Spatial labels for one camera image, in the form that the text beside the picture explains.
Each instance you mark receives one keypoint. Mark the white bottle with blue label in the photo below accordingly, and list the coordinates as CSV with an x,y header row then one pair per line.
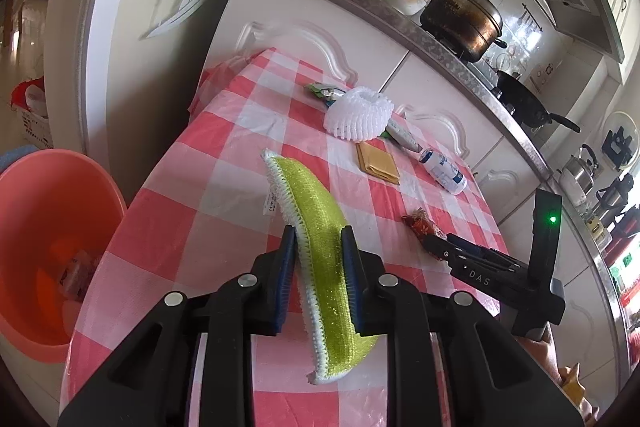
x,y
444,169

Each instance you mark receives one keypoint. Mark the brown steel cooking pot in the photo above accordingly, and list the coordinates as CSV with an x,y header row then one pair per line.
x,y
462,17

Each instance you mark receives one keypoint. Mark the steel kitchen countertop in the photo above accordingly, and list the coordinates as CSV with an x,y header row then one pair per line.
x,y
415,34

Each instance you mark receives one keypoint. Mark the person's right hand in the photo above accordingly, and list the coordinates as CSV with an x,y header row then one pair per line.
x,y
537,354

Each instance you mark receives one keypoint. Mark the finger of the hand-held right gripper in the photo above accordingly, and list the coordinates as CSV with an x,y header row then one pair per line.
x,y
437,249
480,252

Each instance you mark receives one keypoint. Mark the yellow green scrubbing sponge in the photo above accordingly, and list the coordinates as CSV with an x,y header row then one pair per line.
x,y
322,227

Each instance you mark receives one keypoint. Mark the steel kettle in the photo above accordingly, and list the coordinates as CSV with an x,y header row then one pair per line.
x,y
576,177

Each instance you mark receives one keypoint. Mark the white basket with red bag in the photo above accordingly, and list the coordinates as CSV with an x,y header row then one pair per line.
x,y
32,112

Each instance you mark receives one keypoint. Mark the white patterned door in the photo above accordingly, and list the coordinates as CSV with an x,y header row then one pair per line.
x,y
130,7

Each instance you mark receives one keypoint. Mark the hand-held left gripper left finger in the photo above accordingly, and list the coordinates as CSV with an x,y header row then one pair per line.
x,y
286,277

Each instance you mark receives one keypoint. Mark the green white snack packet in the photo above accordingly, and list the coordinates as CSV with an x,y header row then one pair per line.
x,y
324,93

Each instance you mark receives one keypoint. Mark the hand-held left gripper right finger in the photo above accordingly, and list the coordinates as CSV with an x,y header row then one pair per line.
x,y
350,277

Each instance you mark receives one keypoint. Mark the yellow folded cloth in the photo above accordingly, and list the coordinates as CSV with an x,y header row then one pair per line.
x,y
377,161

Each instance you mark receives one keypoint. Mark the black wok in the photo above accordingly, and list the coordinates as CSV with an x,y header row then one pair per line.
x,y
525,99

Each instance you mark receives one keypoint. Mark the small white foam fruit net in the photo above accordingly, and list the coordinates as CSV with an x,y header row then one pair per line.
x,y
357,114

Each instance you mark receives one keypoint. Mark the orange plastic basin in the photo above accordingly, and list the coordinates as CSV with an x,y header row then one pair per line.
x,y
55,217

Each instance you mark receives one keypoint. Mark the white kitchen cabinet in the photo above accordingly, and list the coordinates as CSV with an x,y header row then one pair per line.
x,y
310,27

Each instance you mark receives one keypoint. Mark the red snack wrapper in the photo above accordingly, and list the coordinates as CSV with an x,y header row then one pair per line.
x,y
424,224

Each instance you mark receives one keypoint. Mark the blue plastic basin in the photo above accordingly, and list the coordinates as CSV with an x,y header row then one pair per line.
x,y
15,157

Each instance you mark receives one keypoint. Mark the red white checked plastic tablecloth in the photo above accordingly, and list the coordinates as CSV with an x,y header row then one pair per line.
x,y
235,167

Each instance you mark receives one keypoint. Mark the dark steel thermos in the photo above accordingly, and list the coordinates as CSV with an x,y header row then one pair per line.
x,y
617,199

